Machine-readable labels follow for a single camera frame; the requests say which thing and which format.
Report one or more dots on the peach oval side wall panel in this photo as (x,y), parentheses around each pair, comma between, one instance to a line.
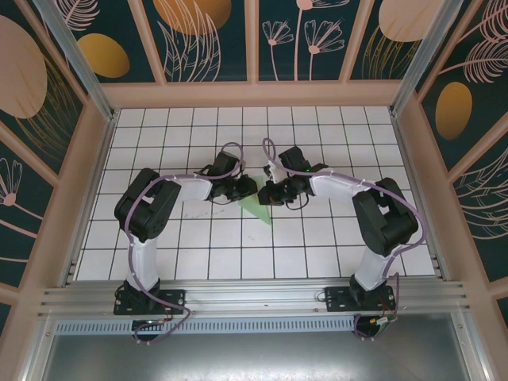
(24,79)

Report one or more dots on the orange circle leaf wall panel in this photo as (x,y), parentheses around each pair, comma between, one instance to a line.
(190,39)

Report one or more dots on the long aluminium base rail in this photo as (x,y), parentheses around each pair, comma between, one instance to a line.
(258,297)

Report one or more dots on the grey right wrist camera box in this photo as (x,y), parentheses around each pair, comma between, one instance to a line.
(272,170)

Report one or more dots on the light green paper sheet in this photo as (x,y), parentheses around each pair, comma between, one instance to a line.
(260,212)

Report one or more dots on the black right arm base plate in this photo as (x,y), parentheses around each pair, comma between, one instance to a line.
(337,297)

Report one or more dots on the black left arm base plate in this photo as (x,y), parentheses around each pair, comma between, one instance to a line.
(174,297)

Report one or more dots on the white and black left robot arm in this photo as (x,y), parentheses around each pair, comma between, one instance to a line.
(143,262)

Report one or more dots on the aluminium corner post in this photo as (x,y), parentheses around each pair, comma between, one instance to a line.
(77,59)
(420,59)

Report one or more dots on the pink flower wall panel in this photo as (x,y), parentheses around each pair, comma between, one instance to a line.
(301,39)

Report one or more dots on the orange oval wall panel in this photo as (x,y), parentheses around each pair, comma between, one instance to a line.
(103,55)

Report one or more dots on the peach circle wall panel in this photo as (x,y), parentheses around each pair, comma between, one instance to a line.
(397,24)

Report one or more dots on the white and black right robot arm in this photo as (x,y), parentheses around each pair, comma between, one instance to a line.
(371,270)

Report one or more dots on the steel sheet panel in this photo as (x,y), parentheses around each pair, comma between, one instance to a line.
(254,357)

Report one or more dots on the orange oval feather side panel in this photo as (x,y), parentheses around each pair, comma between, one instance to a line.
(468,79)

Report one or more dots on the aluminium side rail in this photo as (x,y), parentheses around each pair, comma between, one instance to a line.
(416,198)
(93,190)

